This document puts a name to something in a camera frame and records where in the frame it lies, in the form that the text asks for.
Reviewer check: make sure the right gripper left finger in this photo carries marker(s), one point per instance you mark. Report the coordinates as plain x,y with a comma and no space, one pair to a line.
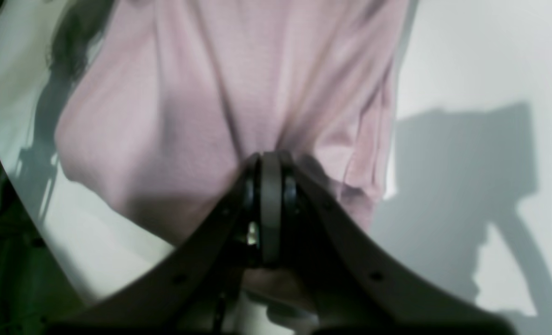
195,290

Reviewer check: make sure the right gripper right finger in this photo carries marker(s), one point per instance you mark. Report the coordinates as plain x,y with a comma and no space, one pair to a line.
357,288

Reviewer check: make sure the pink T-shirt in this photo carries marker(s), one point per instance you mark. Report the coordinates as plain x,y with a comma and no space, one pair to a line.
183,91

